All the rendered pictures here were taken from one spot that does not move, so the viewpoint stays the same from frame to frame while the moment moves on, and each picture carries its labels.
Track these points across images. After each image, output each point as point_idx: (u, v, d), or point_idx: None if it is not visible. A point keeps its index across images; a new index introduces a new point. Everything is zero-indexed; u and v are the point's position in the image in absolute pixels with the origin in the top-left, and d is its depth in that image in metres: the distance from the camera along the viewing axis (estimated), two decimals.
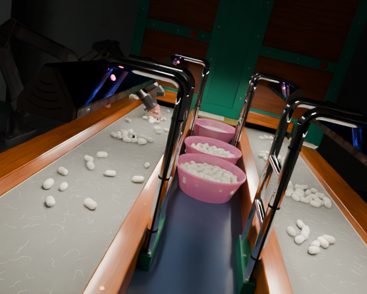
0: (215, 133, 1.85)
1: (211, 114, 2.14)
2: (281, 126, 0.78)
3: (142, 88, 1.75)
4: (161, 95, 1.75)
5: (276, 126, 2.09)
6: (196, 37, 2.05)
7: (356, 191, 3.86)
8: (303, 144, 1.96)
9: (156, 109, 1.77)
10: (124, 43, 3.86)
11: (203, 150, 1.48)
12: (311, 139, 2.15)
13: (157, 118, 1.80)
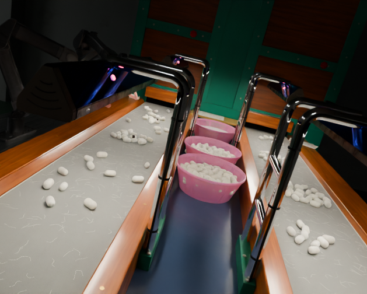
0: (215, 133, 1.85)
1: (211, 114, 2.14)
2: (281, 126, 0.78)
3: None
4: None
5: (276, 126, 2.09)
6: (196, 37, 2.05)
7: (356, 191, 3.86)
8: (303, 144, 1.96)
9: None
10: (124, 43, 3.86)
11: (203, 150, 1.48)
12: (311, 139, 2.15)
13: (133, 98, 1.71)
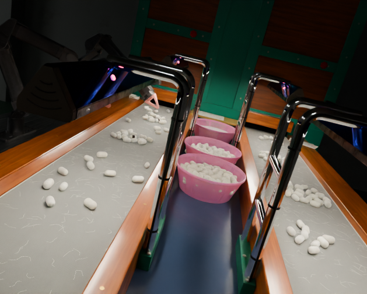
0: (215, 133, 1.85)
1: (211, 114, 2.14)
2: (281, 126, 0.78)
3: None
4: (158, 83, 1.70)
5: (276, 126, 2.09)
6: (196, 37, 2.05)
7: (356, 191, 3.86)
8: (303, 144, 1.96)
9: (153, 98, 1.72)
10: (124, 43, 3.86)
11: (203, 150, 1.48)
12: (311, 139, 2.15)
13: (154, 107, 1.74)
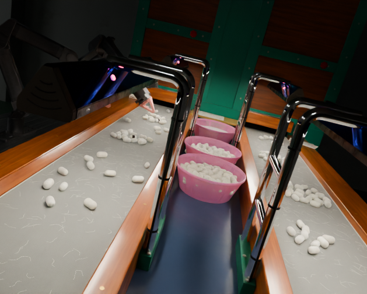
0: (215, 133, 1.85)
1: (211, 114, 2.14)
2: (281, 126, 0.78)
3: None
4: (154, 87, 1.60)
5: (276, 126, 2.09)
6: (196, 37, 2.05)
7: (356, 191, 3.86)
8: (303, 144, 1.96)
9: (149, 101, 1.62)
10: (124, 43, 3.86)
11: (203, 150, 1.48)
12: (311, 139, 2.15)
13: (150, 111, 1.65)
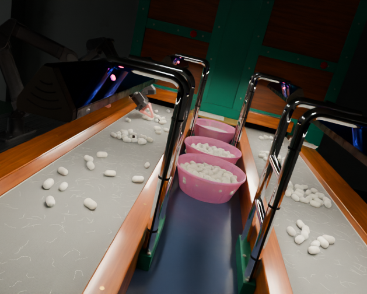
0: (215, 133, 1.85)
1: (211, 114, 2.14)
2: (281, 126, 0.78)
3: None
4: (153, 94, 1.71)
5: (276, 126, 2.09)
6: (196, 37, 2.05)
7: (356, 191, 3.86)
8: (303, 144, 1.96)
9: (148, 107, 1.73)
10: (124, 43, 3.86)
11: (203, 150, 1.48)
12: (311, 139, 2.15)
13: (149, 116, 1.76)
